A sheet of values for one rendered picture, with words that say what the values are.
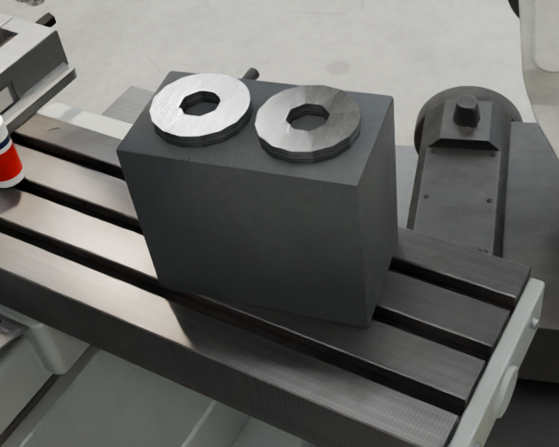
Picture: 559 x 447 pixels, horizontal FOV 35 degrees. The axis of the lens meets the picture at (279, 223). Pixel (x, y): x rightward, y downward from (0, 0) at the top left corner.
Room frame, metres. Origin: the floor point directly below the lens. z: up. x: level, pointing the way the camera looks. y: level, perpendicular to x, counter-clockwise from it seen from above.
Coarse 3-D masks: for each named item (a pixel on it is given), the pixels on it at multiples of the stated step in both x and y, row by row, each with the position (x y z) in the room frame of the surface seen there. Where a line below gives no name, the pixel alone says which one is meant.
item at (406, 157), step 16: (400, 160) 1.31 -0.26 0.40; (416, 160) 1.30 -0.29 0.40; (400, 176) 1.26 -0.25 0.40; (400, 192) 1.22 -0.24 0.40; (400, 208) 1.18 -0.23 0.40; (400, 224) 1.14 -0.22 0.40; (528, 384) 0.75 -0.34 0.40; (544, 384) 0.75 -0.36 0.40; (512, 400) 0.73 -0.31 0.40; (528, 400) 0.72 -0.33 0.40; (544, 400) 0.72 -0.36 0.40; (512, 416) 0.70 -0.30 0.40; (528, 416) 0.70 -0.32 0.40; (544, 416) 0.69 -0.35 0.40; (496, 432) 0.68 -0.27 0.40; (512, 432) 0.67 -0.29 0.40; (528, 432) 0.67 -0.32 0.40; (544, 432) 0.67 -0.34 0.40
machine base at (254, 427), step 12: (252, 420) 0.90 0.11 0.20; (252, 432) 0.87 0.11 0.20; (264, 432) 0.87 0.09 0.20; (276, 432) 0.87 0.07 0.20; (240, 444) 0.85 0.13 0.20; (252, 444) 0.85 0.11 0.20; (264, 444) 0.85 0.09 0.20; (276, 444) 0.84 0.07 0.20; (288, 444) 0.84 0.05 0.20; (300, 444) 0.83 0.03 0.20; (312, 444) 0.84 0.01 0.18
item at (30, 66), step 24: (0, 24) 1.05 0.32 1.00; (24, 24) 1.04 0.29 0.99; (0, 48) 0.99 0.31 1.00; (24, 48) 0.98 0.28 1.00; (48, 48) 1.00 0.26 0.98; (0, 72) 0.94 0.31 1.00; (24, 72) 0.96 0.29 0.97; (48, 72) 0.99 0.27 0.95; (72, 72) 1.00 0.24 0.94; (0, 96) 0.92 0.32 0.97; (24, 96) 0.95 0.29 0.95; (48, 96) 0.96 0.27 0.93; (24, 120) 0.92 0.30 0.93
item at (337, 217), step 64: (192, 128) 0.60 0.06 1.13; (256, 128) 0.58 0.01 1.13; (320, 128) 0.57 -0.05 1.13; (384, 128) 0.58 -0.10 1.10; (192, 192) 0.57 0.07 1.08; (256, 192) 0.55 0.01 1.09; (320, 192) 0.52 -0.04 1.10; (384, 192) 0.57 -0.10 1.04; (192, 256) 0.58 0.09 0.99; (256, 256) 0.55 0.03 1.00; (320, 256) 0.52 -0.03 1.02; (384, 256) 0.56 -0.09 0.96
